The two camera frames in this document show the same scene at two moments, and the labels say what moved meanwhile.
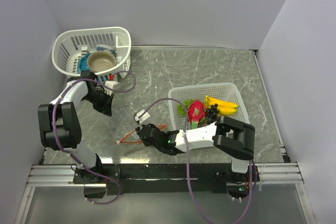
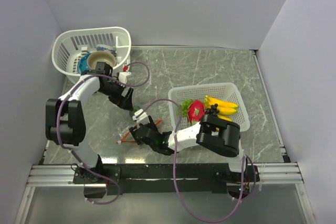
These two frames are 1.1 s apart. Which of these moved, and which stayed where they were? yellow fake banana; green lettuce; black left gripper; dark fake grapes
Moved: black left gripper
Stayed: dark fake grapes; yellow fake banana; green lettuce
